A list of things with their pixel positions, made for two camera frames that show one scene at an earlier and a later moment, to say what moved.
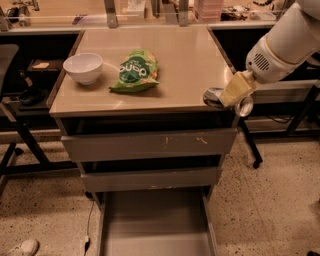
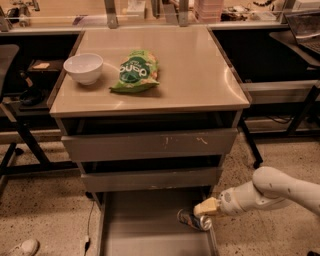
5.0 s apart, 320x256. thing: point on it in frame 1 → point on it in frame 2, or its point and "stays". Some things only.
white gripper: (266, 62) → (230, 201)
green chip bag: (138, 72) stays
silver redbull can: (242, 106) → (202, 223)
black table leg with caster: (258, 160) stays
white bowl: (84, 67) stays
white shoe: (28, 247) stays
